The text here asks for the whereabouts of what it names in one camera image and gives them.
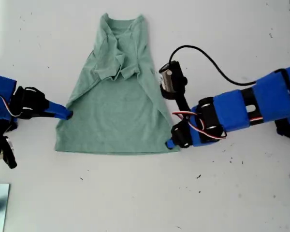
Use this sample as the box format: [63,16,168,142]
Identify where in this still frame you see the green t-shirt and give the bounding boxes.
[54,14,181,155]

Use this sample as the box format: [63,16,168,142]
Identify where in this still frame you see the steel plate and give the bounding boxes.
[0,183,11,232]

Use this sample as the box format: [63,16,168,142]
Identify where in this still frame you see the red white servo wire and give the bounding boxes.
[0,89,33,118]
[172,110,228,140]

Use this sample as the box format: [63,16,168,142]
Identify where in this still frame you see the black camera box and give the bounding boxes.
[0,135,17,170]
[159,60,188,100]

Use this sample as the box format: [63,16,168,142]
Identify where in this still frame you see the black camera cable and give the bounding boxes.
[169,45,258,86]

